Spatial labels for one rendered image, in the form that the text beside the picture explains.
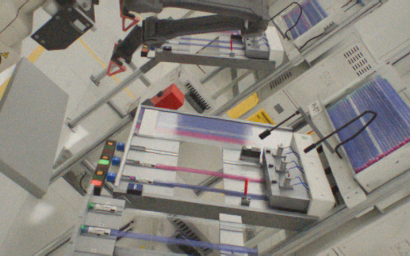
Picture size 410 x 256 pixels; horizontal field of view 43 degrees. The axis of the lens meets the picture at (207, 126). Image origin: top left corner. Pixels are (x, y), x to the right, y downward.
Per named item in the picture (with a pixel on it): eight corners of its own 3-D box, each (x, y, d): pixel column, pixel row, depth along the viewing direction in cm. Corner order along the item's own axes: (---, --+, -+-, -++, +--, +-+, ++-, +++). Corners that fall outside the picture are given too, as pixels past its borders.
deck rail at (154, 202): (111, 206, 177) (112, 191, 174) (112, 202, 178) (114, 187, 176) (315, 233, 181) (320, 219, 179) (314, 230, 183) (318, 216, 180)
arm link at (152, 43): (153, 15, 176) (152, 40, 175) (177, 24, 184) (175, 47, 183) (129, 22, 184) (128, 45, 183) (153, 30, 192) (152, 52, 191)
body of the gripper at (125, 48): (131, 51, 192) (143, 37, 189) (128, 66, 184) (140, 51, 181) (116, 41, 190) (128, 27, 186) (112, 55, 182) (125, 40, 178)
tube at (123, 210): (89, 208, 157) (89, 205, 156) (89, 205, 158) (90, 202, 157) (253, 231, 160) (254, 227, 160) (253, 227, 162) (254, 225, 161)
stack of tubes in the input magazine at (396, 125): (354, 172, 174) (427, 128, 167) (324, 108, 220) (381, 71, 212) (373, 196, 179) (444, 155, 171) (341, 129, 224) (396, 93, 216)
